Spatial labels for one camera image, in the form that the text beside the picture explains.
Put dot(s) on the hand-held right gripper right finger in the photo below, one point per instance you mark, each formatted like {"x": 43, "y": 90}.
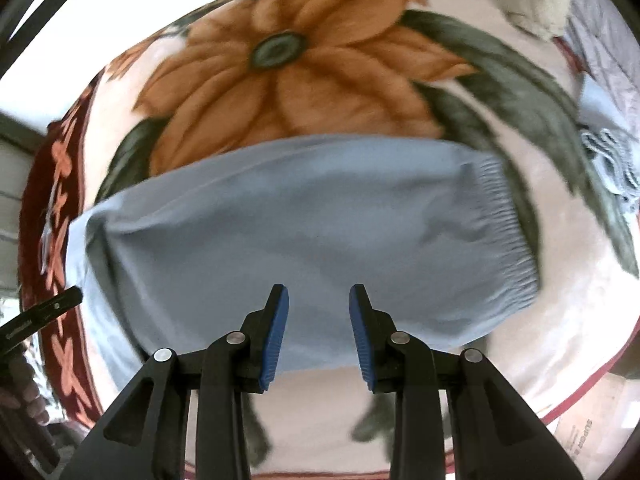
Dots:
{"x": 361, "y": 335}

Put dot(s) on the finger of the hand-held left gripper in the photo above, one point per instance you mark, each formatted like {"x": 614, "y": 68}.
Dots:
{"x": 45, "y": 312}

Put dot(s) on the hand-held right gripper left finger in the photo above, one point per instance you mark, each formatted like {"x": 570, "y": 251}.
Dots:
{"x": 276, "y": 330}

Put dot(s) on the light blue pants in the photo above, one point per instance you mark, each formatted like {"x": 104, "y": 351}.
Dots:
{"x": 300, "y": 220}

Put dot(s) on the person's left hand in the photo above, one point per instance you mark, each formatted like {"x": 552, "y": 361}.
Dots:
{"x": 35, "y": 402}

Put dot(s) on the floral printed blanket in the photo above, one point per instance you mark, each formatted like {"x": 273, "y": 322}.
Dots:
{"x": 310, "y": 85}

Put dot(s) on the cardboard box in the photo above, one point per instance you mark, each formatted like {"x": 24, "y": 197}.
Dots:
{"x": 595, "y": 420}

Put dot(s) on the light blue fringed scarf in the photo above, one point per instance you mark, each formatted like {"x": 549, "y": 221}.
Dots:
{"x": 607, "y": 130}

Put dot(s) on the grey quilt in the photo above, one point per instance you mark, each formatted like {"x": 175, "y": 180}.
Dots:
{"x": 607, "y": 40}

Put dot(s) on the black window frame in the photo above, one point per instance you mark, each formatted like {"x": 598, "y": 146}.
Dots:
{"x": 20, "y": 5}

